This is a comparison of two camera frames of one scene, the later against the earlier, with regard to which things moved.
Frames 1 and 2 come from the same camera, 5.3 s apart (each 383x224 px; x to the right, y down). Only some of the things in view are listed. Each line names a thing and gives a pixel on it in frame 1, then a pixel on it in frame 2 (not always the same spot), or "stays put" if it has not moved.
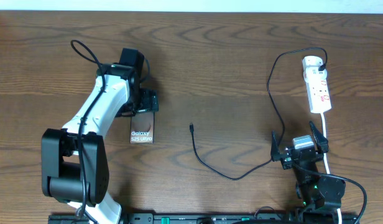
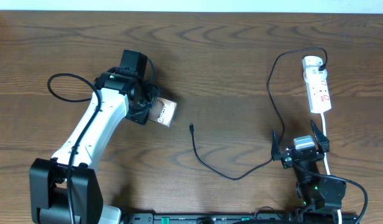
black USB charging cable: x=280 y=55 stays put
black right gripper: x=322 y=144 stays put
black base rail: x=207 y=218 stays put
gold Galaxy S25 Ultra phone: x=142 y=128 -> x=161 y=111
